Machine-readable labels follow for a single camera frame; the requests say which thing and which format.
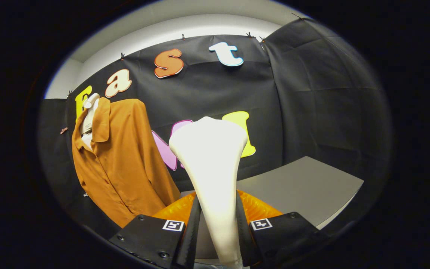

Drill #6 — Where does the white garment steamer head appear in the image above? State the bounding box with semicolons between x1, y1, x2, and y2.
169;116;249;268

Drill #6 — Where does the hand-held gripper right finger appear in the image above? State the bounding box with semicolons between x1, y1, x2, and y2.
236;190;331;268

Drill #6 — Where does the black backdrop cloth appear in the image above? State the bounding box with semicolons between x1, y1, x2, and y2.
38;18;393;243

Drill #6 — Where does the orange button-up shirt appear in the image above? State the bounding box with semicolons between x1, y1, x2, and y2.
71;97;181;228

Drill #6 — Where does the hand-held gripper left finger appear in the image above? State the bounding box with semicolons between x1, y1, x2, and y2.
109;191;202;269

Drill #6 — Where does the grey cabinet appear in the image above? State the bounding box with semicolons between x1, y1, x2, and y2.
181;156;365;262

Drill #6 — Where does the white mannequin torso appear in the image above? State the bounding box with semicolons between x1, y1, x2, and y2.
80;93;100;152

